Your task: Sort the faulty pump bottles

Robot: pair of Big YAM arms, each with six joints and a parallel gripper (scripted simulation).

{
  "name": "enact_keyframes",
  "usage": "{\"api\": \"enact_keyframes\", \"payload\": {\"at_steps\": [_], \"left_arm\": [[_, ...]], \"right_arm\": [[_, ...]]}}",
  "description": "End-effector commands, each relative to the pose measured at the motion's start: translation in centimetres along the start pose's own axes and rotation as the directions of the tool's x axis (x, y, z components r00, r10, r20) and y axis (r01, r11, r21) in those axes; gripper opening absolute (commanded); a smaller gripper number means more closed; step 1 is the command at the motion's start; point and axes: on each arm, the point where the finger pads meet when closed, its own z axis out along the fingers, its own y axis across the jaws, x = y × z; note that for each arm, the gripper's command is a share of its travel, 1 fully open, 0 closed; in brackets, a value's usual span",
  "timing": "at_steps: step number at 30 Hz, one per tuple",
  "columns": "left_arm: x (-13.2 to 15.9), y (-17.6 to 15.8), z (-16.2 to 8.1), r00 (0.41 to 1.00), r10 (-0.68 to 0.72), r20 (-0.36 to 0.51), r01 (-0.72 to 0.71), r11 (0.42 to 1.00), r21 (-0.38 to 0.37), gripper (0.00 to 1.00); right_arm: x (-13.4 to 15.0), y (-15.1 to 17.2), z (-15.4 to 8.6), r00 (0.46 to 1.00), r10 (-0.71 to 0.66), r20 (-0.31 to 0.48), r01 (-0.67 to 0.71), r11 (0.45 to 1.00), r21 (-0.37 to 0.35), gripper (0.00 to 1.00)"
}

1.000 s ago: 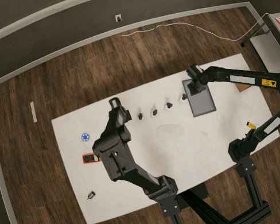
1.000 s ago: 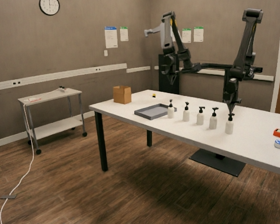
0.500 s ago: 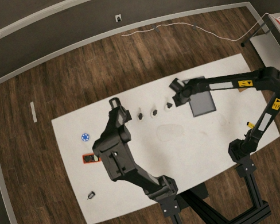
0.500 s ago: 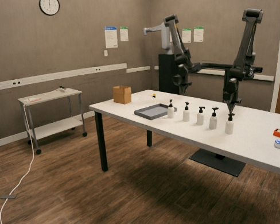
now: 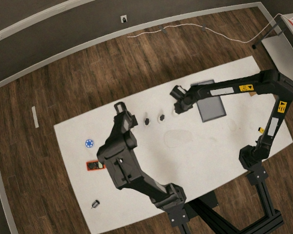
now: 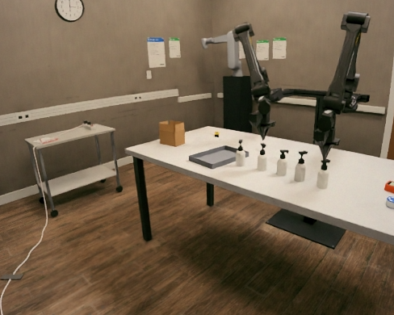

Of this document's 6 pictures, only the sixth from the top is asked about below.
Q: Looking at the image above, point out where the white pump bottle with black pump head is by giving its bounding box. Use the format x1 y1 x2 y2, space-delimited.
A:
294 151 308 182
257 143 267 171
316 159 331 189
236 140 245 166
276 149 289 176

